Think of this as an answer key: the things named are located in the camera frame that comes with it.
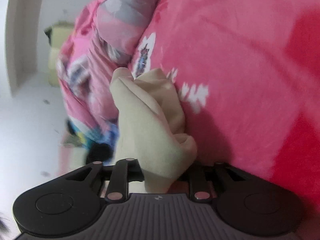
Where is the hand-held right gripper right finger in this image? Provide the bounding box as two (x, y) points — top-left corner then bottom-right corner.
(179, 162), (250, 202)

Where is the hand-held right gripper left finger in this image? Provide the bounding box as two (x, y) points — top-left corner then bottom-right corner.
(66, 158), (145, 202)

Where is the beige jacket with black trim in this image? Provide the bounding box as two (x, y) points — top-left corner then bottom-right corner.
(109, 67), (198, 194)

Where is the pink floral quilt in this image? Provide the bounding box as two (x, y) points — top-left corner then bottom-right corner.
(56, 0), (165, 140)

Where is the pink floral bed blanket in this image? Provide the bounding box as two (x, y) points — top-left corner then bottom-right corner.
(127, 0), (320, 230)

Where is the pale yellow cabinet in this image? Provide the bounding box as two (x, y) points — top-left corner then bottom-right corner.
(45, 22), (74, 88)

